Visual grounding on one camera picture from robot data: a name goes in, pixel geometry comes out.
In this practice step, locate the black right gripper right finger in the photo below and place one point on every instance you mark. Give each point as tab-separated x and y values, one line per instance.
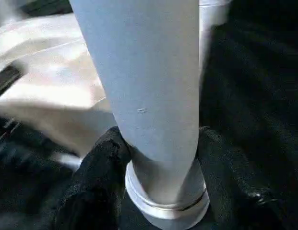
235	191

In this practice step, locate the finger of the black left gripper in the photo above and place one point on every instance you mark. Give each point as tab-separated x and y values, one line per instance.
31	158

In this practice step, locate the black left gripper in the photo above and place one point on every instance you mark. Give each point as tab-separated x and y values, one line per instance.
7	77

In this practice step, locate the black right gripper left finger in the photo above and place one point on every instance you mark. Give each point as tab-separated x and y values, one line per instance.
96	182

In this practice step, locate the white plastic table top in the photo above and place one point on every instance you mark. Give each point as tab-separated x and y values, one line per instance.
43	83

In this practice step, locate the white plastic table leg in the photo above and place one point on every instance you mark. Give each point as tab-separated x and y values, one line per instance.
151	72
211	14

